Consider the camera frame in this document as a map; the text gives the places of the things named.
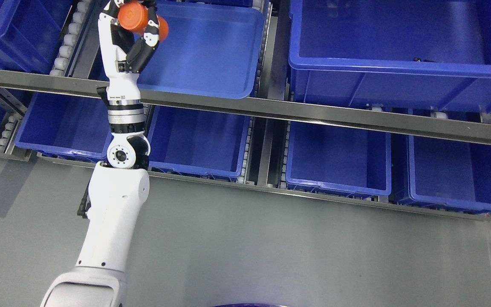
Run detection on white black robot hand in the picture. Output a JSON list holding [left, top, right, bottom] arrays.
[[98, 0, 161, 107]]

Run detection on orange cylindrical capacitor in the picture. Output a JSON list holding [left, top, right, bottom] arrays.
[[117, 0, 158, 37]]

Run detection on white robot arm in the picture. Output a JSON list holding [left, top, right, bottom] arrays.
[[41, 100, 150, 307]]

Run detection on shallow blue tray bin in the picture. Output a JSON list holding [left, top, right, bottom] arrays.
[[138, 1, 265, 99]]

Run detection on blue bin lower left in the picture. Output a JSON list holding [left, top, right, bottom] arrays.
[[15, 93, 112, 162]]

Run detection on blue bin upper left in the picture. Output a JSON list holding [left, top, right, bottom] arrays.
[[0, 0, 73, 74]]

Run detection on blue bin lower middle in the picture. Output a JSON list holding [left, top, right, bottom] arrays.
[[147, 106, 251, 181]]

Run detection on blue bin lower centre right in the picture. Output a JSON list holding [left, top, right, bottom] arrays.
[[285, 122, 392, 199]]

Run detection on large blue bin upper right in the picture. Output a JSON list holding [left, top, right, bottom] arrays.
[[289, 0, 491, 113]]

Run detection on steel shelf rack frame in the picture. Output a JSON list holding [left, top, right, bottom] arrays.
[[0, 0, 491, 201]]

